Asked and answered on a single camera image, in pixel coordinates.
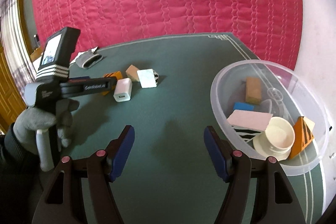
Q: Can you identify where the pinkish white striped block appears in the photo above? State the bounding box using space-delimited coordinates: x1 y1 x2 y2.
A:
227 110 273 143

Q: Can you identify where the white bowl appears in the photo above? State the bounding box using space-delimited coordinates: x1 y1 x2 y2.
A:
252 117 295 161

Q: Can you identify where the blue wooden block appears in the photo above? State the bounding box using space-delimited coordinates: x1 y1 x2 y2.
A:
233 102 255 111

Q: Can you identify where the orange striped wedge block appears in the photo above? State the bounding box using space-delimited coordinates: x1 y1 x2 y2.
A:
101 71 123 96

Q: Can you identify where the white power adapter cube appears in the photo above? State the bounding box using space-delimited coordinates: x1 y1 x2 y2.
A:
113 78 132 102

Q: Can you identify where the tan wooden triangle block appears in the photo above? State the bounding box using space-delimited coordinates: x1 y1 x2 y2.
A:
126 65 139 82

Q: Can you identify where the brown wooden rectangular block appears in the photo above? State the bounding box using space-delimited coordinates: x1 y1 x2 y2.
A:
245 77 262 105

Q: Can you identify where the white zebra-striped block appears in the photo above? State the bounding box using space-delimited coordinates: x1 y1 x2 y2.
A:
137 69 159 89

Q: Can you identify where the grey gloved left hand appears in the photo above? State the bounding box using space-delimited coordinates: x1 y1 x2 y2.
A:
13 99 80 155

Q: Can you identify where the wooden furniture at left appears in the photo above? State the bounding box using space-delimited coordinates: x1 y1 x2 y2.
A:
1 0 36 131

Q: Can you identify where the white paper sheet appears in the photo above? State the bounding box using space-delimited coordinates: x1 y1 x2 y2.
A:
71 47 98 63

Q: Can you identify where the clear plastic bowl container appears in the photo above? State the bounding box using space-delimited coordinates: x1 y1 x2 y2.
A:
210 60 329 176

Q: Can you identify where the green table mat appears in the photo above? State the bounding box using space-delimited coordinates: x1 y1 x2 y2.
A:
66 34 329 223

